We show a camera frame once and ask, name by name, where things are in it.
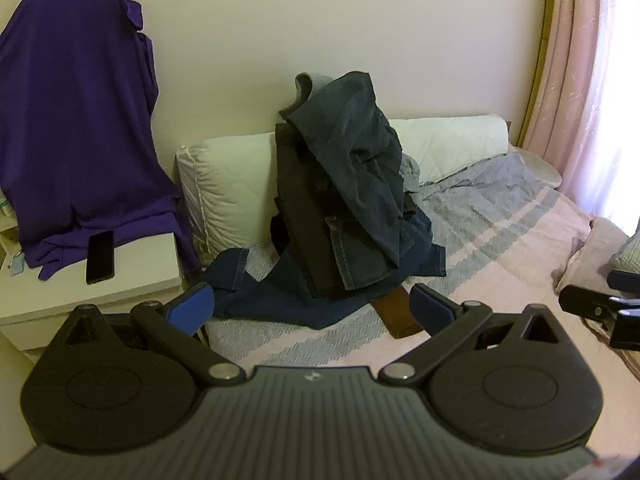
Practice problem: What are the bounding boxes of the green pillow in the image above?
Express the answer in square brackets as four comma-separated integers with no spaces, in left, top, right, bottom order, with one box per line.
[610,237,640,273]

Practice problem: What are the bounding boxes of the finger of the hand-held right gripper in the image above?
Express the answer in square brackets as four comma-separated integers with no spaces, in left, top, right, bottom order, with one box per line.
[606,269,640,292]
[558,284,623,321]

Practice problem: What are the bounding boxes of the grey garment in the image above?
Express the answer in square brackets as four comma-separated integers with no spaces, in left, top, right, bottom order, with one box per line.
[277,72,333,121]

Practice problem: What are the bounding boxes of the blue jeans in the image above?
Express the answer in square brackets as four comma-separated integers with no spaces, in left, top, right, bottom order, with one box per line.
[197,205,447,331]

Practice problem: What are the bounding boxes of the beige folded blanket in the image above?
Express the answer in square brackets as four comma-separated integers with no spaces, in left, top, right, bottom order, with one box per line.
[552,217,640,376]

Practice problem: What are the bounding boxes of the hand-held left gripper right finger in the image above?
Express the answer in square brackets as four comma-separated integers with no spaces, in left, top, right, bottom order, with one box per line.
[377,282,581,387]

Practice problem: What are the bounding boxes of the striped pink grey blanket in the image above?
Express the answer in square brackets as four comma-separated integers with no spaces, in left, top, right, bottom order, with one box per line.
[197,152,640,461]

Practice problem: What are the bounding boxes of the white nightstand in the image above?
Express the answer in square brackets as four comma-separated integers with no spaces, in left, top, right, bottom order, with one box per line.
[0,232,183,351]

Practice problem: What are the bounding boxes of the white quilted pillow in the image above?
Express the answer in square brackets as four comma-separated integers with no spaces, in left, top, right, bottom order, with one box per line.
[175,132,281,266]
[390,115,510,184]

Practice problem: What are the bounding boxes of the black smartphone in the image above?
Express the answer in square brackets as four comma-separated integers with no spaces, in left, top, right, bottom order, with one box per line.
[85,231,116,286]

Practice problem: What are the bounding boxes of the black jeans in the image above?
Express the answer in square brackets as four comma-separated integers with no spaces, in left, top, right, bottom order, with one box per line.
[270,122,401,298]

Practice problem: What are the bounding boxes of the dark grey pants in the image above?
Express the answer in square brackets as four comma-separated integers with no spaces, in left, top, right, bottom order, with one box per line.
[279,71,416,271]

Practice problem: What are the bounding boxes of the brown garment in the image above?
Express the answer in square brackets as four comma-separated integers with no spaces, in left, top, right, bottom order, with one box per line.
[372,287,426,340]

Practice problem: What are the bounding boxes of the pink curtain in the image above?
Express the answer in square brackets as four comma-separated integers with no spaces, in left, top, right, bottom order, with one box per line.
[517,0,640,233]

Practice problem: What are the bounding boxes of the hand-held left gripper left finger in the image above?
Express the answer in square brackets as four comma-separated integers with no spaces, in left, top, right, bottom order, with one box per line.
[47,282,246,387]

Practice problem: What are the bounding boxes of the purple cloth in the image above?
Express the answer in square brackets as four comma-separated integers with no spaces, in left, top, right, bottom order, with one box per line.
[0,0,201,281]

